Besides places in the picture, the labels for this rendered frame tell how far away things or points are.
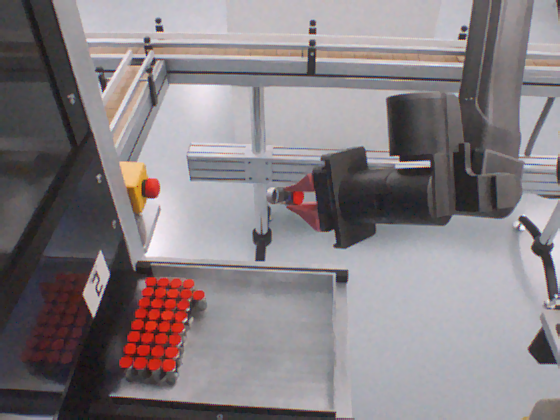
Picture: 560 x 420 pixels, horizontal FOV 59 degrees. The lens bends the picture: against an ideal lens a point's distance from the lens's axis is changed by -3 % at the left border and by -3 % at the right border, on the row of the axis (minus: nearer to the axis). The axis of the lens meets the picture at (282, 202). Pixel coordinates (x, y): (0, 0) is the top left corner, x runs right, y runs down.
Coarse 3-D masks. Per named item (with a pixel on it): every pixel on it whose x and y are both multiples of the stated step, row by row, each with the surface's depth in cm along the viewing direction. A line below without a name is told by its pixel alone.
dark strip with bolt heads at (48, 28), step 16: (32, 0) 56; (48, 0) 59; (48, 16) 60; (48, 32) 60; (48, 48) 60; (48, 64) 61; (64, 64) 64; (64, 80) 65; (64, 96) 65; (64, 112) 66; (80, 112) 70; (80, 128) 70; (112, 224) 83
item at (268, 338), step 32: (224, 288) 93; (256, 288) 93; (288, 288) 93; (320, 288) 93; (192, 320) 88; (224, 320) 88; (256, 320) 88; (288, 320) 88; (320, 320) 88; (192, 352) 84; (224, 352) 84; (256, 352) 84; (288, 352) 84; (320, 352) 84; (128, 384) 79; (160, 384) 79; (192, 384) 79; (224, 384) 79; (256, 384) 80; (288, 384) 80; (320, 384) 79
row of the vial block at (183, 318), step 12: (192, 288) 88; (192, 300) 88; (180, 312) 84; (192, 312) 89; (180, 324) 82; (180, 336) 81; (168, 348) 79; (180, 348) 81; (168, 360) 77; (180, 360) 80; (168, 372) 77
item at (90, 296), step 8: (96, 264) 76; (104, 264) 79; (104, 272) 79; (88, 280) 74; (96, 280) 76; (104, 280) 80; (88, 288) 73; (88, 296) 73; (96, 296) 76; (88, 304) 74; (96, 304) 77
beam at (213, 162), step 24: (192, 144) 181; (216, 144) 181; (240, 144) 181; (192, 168) 180; (216, 168) 180; (240, 168) 179; (264, 168) 178; (288, 168) 177; (312, 168) 177; (384, 168) 175; (528, 168) 171; (552, 168) 171; (528, 192) 179; (552, 192) 178
